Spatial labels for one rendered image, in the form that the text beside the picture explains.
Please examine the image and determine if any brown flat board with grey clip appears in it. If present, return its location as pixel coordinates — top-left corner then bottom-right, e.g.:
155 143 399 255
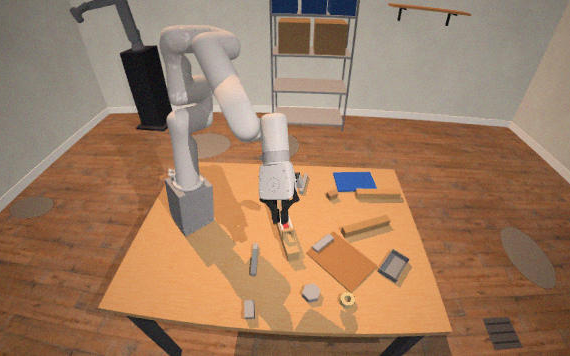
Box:
306 231 377 293

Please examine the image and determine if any beige cylinder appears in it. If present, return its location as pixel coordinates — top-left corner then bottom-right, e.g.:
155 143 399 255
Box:
340 292 355 308

